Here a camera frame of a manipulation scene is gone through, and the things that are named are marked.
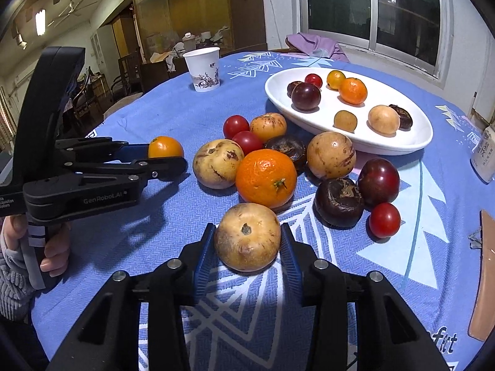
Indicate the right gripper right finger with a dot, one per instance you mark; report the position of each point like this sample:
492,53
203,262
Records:
389,335

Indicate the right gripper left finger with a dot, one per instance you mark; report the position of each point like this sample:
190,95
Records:
105,336

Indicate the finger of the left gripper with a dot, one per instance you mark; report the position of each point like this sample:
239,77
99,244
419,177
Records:
127,150
141,170

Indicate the yellow-orange round citrus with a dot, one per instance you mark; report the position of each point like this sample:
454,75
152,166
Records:
163,146

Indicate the large pale spotted apple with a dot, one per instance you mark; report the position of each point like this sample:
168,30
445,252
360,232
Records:
215,164

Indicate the large orange mandarin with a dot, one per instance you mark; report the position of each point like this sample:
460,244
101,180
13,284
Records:
267,177

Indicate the tan spotted round fruit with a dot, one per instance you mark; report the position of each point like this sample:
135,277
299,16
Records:
248,238

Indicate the orange-tan spotted fruit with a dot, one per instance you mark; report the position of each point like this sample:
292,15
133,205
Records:
268,126

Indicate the small red tomato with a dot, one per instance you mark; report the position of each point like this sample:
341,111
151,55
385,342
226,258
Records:
384,221

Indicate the dark purple plum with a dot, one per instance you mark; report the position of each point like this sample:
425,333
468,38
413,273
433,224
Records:
378,182
306,96

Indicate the small yellow-orange tomato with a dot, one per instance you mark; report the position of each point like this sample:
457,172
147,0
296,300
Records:
335,79

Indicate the person's left hand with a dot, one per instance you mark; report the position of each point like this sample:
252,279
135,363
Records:
57,249

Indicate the white paper cup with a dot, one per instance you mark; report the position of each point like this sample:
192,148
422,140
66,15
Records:
202,65

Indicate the wooden glass cabinet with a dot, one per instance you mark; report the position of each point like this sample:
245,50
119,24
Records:
234,25

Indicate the blue patterned tablecloth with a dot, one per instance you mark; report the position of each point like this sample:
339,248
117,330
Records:
254,322

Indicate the small tan fruit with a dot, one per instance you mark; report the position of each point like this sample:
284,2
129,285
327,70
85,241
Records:
345,120

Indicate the white drink can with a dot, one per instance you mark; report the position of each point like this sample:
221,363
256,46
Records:
483,157

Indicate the purple cloth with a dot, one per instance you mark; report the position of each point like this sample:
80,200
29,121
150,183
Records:
317,46

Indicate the small mandarin on plate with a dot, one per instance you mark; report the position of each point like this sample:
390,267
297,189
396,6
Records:
353,91

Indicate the dark wrinkled fruit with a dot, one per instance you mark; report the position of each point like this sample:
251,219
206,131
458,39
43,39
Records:
405,119

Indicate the pale tan round fruit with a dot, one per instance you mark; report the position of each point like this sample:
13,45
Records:
384,120

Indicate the white oval plate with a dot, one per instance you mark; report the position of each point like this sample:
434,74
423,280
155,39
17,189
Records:
364,137

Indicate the window with metal frame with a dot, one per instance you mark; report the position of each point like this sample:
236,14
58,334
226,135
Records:
417,34

